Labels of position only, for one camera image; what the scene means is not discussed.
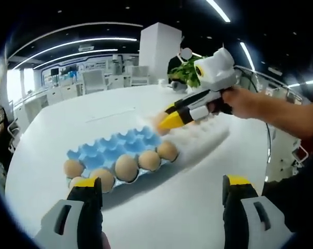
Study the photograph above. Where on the small grey object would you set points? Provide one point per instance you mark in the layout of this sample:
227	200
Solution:
178	85

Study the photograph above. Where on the person's right hand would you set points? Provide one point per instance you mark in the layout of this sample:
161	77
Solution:
239	102

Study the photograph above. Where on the white table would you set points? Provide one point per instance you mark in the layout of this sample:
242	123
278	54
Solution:
172	197

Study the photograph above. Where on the ceiling air conditioner unit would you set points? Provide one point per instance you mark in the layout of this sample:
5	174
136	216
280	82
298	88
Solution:
86	47

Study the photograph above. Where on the green potted plant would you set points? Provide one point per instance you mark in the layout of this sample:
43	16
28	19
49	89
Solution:
190	72

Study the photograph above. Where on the white mesh office chair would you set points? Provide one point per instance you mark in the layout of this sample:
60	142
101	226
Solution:
94	80
141	75

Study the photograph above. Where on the single tan egg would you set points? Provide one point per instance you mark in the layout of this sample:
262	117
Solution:
155	119

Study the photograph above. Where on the ceiling light strip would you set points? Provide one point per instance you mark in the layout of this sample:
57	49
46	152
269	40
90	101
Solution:
245	53
218	11

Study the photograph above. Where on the group of tan eggs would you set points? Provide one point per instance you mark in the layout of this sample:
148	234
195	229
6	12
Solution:
126	168

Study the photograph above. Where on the row of white cabinets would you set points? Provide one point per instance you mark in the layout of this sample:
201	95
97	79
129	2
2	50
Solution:
65	92

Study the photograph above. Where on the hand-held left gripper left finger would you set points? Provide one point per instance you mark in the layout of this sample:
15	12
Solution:
81	212

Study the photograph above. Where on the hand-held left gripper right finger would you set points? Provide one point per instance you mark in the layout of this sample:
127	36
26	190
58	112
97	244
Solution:
239	212

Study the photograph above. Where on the white foam egg holder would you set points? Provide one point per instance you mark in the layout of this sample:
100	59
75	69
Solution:
205	137

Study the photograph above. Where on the blue egg tray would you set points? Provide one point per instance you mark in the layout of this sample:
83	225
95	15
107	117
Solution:
112	147

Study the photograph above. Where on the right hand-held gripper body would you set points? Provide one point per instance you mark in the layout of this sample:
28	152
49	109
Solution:
216	72

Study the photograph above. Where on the person's left hand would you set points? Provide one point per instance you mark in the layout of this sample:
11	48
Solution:
105	241

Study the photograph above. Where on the person's dark shirt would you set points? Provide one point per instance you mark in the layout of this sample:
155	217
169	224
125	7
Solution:
296	194

